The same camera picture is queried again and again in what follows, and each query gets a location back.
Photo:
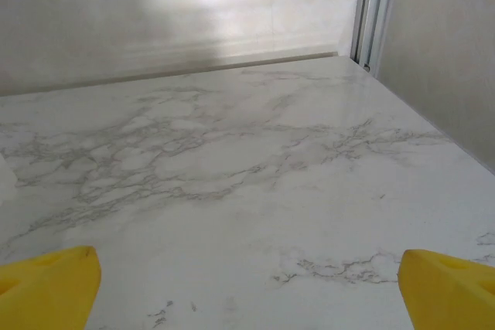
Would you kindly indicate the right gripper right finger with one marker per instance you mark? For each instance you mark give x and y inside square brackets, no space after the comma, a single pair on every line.
[452,299]

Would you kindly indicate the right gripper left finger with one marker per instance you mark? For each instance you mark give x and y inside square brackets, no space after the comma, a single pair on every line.
[46,291]

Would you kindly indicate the aluminium frame post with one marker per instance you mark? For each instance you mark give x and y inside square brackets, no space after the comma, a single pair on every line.
[373,13]

